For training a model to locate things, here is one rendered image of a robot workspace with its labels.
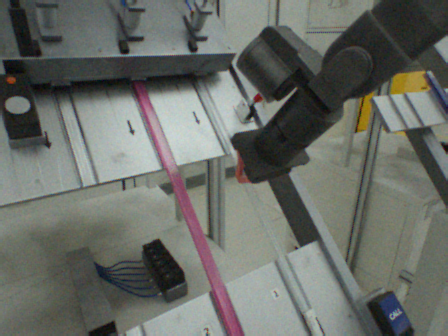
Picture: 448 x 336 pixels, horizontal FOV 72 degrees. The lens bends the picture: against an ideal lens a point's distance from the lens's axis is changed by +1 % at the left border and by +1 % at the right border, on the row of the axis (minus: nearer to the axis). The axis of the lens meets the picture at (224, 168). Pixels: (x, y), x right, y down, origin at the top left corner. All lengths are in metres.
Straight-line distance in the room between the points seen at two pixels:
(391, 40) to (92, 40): 0.37
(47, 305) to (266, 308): 0.51
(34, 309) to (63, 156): 0.45
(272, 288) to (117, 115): 0.33
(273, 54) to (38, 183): 0.31
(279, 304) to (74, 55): 0.43
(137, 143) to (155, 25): 0.19
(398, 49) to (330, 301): 0.36
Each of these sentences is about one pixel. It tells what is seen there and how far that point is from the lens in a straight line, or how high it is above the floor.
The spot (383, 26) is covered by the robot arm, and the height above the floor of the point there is 1.16.
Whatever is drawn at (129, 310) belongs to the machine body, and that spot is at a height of 0.62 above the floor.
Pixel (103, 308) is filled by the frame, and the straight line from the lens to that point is 0.70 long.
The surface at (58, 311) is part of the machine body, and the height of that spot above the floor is 0.62.
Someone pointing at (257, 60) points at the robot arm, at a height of 1.13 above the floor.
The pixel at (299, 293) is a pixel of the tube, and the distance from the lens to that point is 0.48.
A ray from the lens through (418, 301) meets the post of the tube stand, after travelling 0.86.
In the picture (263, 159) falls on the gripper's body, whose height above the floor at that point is 1.01.
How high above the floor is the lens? 1.15
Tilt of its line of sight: 23 degrees down
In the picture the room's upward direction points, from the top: straight up
